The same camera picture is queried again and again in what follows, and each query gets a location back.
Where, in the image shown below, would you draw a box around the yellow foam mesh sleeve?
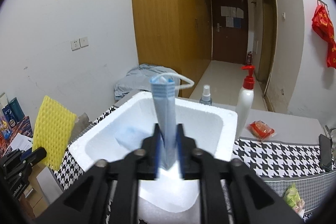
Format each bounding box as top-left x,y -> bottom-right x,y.
32,96 -> 77,171

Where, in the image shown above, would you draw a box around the blue face mask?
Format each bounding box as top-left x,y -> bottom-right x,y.
115,127 -> 150,151
150,73 -> 194,170

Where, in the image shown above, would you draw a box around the white styrofoam box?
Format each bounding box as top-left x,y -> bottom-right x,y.
69,92 -> 238,213

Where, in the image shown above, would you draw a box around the small clear spray bottle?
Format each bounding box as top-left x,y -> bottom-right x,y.
199,84 -> 212,105

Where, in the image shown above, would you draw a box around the red snack packet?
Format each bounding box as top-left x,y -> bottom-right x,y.
247,121 -> 275,141

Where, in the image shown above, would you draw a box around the white pump lotion bottle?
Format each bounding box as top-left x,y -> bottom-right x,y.
235,65 -> 255,140

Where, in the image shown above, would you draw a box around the light blue crumpled cloth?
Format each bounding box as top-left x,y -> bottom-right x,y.
114,64 -> 176,101

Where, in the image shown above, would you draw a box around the green snack wrapper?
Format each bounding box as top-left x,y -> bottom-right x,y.
284,183 -> 305,217

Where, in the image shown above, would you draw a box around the red fire extinguisher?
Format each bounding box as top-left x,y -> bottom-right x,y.
246,51 -> 253,65

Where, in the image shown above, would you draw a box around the black smartphone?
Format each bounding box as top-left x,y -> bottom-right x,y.
318,134 -> 333,172

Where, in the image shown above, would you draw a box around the side wooden door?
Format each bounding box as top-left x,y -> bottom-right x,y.
257,0 -> 278,85

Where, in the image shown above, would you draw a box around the dark brown entrance door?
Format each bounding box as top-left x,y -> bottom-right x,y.
211,0 -> 249,64

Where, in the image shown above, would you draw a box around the wooden wardrobe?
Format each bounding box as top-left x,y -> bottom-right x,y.
132,0 -> 212,83

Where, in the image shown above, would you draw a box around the red hanging bags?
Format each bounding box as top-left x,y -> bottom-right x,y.
311,4 -> 335,68

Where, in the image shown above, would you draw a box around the white wall socket pair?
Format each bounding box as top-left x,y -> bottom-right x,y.
70,37 -> 89,51

